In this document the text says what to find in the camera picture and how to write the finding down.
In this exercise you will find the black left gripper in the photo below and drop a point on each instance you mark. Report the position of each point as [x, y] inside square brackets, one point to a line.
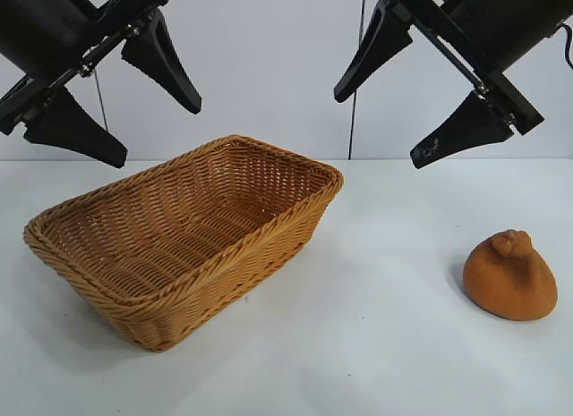
[40, 27]

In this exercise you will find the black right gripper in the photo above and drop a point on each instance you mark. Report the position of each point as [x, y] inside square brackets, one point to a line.
[501, 22]

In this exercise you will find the woven wicker basket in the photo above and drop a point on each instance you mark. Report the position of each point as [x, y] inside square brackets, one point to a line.
[179, 299]

